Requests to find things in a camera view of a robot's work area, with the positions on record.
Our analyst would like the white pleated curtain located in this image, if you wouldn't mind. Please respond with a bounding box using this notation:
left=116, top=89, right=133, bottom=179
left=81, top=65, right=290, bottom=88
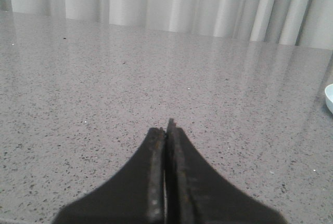
left=1, top=0, right=332, bottom=49

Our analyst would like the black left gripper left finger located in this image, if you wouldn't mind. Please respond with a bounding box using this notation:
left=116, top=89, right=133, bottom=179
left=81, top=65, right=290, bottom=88
left=53, top=128, right=165, bottom=223

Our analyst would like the light blue round plate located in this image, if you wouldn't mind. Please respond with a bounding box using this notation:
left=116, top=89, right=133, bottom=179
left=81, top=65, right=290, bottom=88
left=324, top=84, right=333, bottom=113

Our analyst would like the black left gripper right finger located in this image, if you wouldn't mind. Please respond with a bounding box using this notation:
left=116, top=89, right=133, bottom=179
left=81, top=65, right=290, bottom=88
left=165, top=119, right=286, bottom=223

